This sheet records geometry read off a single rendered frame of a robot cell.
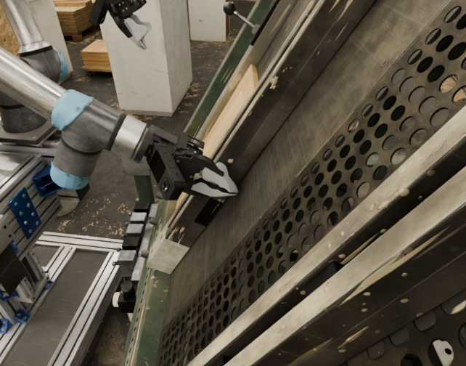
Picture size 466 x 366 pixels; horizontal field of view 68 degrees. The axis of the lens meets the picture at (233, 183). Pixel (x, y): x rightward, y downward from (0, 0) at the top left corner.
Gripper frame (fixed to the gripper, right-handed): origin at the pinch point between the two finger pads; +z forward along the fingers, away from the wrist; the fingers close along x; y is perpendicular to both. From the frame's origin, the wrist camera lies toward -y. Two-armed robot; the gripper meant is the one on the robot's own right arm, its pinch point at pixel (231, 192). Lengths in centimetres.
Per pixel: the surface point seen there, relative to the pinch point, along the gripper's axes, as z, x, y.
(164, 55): -29, 82, 264
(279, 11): -2, -26, 49
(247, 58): -2, -11, 49
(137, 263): -4, 58, 21
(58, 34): -149, 164, 371
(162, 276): 0.3, 37.9, 4.3
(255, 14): -3, -19, 73
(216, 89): -2, 11, 73
